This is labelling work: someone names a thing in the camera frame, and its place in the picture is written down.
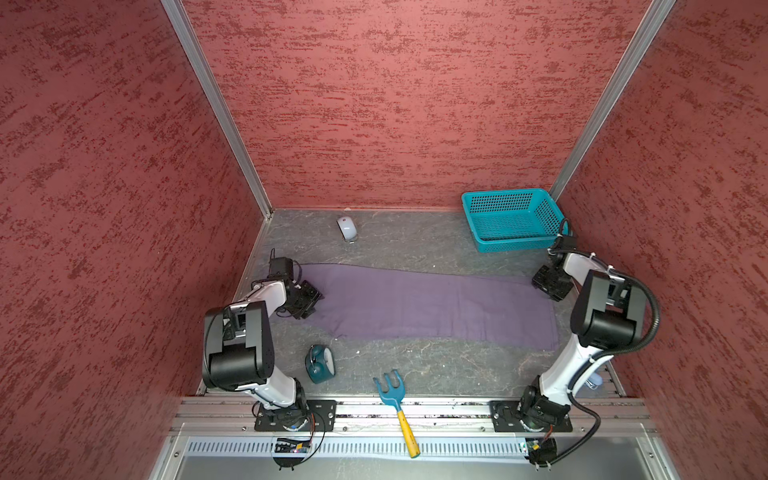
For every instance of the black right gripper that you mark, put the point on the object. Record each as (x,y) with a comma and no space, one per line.
(558,293)

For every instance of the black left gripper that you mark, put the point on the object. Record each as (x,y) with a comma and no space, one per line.
(313,296)

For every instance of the purple trousers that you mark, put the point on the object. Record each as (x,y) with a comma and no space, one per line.
(380,304)

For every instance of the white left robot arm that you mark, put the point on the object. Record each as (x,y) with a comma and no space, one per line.
(238,356)

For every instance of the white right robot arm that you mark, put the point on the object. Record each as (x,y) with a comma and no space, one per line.
(614,314)

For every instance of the teal tape dispenser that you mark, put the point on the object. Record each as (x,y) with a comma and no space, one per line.
(320,364)

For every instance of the teal plastic mesh basket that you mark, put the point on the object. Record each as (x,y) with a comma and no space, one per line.
(513,220)

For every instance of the white computer mouse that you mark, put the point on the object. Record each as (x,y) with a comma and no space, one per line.
(348,229)

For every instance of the small light blue object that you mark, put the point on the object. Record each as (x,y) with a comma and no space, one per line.
(594,381)

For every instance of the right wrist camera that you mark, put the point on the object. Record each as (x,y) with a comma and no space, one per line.
(564,243)

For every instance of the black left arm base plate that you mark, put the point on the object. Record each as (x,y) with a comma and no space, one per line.
(321,415)

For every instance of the blue garden fork yellow handle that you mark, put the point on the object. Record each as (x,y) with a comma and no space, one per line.
(392,394)

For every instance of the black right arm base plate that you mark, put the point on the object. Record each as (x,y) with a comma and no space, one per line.
(507,416)

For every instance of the left circuit board with wires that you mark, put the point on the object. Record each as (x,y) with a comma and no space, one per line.
(290,453)

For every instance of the circuit board with wires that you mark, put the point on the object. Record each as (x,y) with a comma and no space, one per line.
(290,453)
(542,451)

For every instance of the aluminium front rail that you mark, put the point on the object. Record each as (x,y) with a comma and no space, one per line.
(446,429)

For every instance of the right circuit board with wires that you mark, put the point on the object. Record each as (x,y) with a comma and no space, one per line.
(542,451)

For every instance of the aluminium corner post right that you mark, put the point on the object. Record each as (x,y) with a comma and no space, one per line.
(648,28)

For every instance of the aluminium corner post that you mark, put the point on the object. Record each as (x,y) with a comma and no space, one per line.
(185,33)
(648,28)

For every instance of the aluminium corner post left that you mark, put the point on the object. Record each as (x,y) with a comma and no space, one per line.
(185,33)

